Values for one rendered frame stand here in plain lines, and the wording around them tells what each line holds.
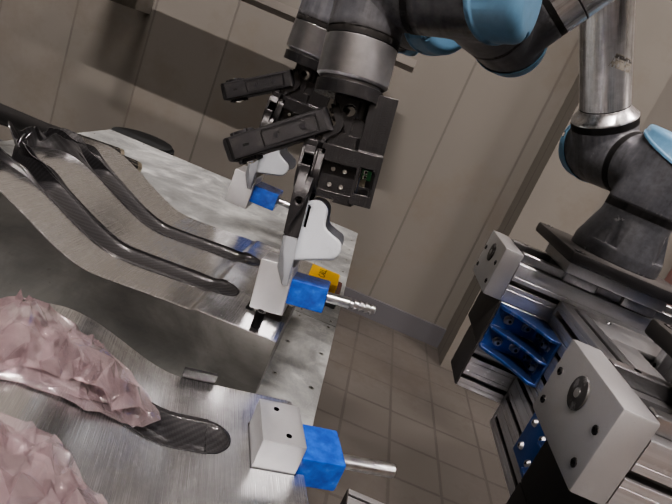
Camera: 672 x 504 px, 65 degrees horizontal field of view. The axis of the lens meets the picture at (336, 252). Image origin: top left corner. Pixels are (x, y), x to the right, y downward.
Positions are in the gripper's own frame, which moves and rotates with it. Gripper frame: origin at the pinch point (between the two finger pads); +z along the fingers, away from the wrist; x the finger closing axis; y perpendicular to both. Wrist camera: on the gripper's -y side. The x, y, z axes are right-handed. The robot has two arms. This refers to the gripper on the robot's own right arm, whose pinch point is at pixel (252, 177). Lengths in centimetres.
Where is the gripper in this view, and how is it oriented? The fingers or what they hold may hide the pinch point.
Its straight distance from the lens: 86.4
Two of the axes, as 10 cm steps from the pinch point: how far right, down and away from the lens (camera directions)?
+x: 1.0, -2.8, 9.6
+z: -3.7, 8.8, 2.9
